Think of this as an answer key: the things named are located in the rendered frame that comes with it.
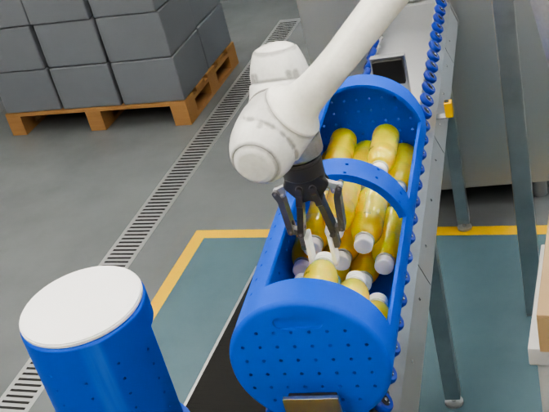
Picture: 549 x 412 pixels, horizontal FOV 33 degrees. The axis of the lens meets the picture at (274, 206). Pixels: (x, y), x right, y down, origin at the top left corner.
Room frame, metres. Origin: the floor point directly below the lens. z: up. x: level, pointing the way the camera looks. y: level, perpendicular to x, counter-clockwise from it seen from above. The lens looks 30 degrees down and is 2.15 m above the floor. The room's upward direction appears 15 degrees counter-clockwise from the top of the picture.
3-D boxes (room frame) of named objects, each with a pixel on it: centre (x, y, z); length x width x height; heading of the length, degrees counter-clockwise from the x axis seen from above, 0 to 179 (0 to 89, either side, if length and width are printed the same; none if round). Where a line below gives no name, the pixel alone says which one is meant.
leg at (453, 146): (3.12, -0.72, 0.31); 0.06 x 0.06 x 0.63; 71
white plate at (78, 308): (1.72, 0.46, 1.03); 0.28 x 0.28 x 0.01
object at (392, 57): (2.48, -0.42, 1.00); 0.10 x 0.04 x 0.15; 71
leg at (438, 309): (2.19, -0.39, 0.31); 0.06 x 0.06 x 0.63; 71
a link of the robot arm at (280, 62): (1.47, -0.06, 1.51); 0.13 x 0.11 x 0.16; 160
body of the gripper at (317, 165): (1.48, -0.07, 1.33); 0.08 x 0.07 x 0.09; 71
